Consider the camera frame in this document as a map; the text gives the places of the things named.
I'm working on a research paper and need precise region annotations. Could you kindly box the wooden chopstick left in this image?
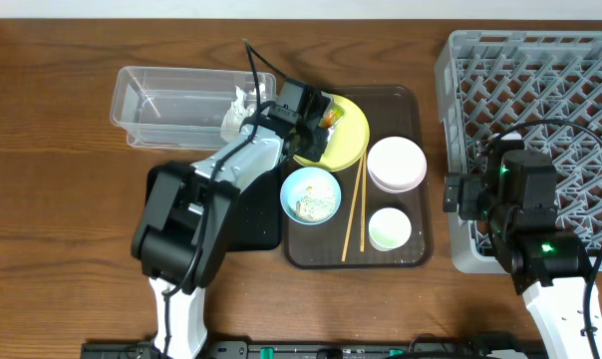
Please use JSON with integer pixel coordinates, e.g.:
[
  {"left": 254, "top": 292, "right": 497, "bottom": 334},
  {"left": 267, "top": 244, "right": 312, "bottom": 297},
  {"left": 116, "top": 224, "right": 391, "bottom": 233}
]
[{"left": 341, "top": 155, "right": 364, "bottom": 262}]

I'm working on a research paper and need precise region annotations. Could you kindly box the black tray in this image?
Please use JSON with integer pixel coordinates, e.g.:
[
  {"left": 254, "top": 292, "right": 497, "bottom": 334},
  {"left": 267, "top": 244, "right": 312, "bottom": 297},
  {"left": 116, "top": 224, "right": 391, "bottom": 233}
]
[{"left": 133, "top": 162, "right": 281, "bottom": 255}]

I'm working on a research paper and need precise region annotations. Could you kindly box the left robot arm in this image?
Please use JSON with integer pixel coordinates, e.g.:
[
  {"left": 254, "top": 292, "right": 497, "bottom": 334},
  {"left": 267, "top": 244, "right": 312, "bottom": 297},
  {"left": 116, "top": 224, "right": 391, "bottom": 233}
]
[{"left": 132, "top": 91, "right": 334, "bottom": 358}]

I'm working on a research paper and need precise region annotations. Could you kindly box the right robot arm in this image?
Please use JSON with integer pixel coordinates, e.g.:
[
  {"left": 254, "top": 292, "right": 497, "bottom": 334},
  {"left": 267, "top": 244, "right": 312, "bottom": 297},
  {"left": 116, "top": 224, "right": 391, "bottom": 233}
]
[{"left": 444, "top": 150, "right": 602, "bottom": 358}]

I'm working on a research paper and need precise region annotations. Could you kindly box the clear plastic bin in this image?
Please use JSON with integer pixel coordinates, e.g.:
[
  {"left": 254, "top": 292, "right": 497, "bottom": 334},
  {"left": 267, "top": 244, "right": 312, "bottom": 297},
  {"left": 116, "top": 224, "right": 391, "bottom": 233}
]
[{"left": 111, "top": 66, "right": 276, "bottom": 151}]

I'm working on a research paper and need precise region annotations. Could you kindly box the pale green cup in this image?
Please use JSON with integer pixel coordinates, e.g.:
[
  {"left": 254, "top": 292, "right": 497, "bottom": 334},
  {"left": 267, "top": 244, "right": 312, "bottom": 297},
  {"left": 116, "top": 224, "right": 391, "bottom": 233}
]
[{"left": 368, "top": 207, "right": 412, "bottom": 251}]

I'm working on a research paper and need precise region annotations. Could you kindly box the yellow plate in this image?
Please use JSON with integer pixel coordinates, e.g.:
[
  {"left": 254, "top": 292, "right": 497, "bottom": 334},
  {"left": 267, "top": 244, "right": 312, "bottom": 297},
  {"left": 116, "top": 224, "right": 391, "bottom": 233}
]
[{"left": 294, "top": 95, "right": 370, "bottom": 172}]

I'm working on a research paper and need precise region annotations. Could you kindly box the wooden chopstick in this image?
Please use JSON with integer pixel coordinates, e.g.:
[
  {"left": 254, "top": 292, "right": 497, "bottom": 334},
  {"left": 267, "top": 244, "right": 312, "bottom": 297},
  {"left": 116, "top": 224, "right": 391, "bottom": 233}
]
[
  {"left": 360, "top": 151, "right": 367, "bottom": 253},
  {"left": 341, "top": 155, "right": 364, "bottom": 262}
]

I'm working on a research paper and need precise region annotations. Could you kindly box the wooden chopstick right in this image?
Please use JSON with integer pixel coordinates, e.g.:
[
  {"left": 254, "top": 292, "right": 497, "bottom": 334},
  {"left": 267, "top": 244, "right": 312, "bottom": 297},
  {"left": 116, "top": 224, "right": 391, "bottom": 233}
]
[{"left": 360, "top": 151, "right": 367, "bottom": 253}]

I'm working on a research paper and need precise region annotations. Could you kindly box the rice food waste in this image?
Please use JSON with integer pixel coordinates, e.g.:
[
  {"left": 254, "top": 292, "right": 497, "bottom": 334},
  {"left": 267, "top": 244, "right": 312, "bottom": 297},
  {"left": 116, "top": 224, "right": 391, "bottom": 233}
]
[{"left": 294, "top": 186, "right": 336, "bottom": 222}]

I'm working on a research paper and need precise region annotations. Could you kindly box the white tissue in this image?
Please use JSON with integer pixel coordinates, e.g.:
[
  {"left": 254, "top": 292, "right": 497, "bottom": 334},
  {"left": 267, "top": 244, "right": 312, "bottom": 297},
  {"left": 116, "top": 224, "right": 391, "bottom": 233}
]
[{"left": 220, "top": 86, "right": 256, "bottom": 143}]

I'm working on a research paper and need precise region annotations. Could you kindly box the light blue bowl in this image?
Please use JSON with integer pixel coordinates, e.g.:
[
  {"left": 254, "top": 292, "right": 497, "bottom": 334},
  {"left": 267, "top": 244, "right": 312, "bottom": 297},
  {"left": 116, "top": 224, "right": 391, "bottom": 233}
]
[{"left": 279, "top": 168, "right": 342, "bottom": 225}]

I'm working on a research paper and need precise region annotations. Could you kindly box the brown serving tray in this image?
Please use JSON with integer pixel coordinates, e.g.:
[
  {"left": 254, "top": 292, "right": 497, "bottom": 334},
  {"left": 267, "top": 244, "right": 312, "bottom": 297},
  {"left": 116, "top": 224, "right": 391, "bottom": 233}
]
[{"left": 281, "top": 87, "right": 434, "bottom": 269}]

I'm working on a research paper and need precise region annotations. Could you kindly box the green snack wrapper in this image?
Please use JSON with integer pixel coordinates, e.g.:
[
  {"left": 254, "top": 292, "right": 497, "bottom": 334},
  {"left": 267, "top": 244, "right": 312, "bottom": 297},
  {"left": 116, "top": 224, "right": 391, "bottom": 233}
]
[{"left": 319, "top": 105, "right": 345, "bottom": 129}]

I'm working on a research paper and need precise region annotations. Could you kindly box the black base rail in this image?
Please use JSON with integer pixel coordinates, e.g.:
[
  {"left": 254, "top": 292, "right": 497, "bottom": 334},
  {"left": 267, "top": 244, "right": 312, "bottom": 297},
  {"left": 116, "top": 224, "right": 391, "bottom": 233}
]
[{"left": 80, "top": 333, "right": 549, "bottom": 359}]

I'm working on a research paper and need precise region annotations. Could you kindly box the pink bowl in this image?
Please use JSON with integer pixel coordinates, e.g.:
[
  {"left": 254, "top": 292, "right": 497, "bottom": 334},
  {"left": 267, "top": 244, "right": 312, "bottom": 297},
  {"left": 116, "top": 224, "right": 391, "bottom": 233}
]
[{"left": 367, "top": 137, "right": 428, "bottom": 193}]

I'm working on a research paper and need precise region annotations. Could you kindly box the grey dishwasher rack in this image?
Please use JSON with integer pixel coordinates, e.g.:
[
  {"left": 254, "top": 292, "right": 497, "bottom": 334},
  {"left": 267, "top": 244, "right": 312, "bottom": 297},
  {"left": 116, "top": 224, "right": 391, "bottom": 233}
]
[{"left": 435, "top": 30, "right": 602, "bottom": 256}]

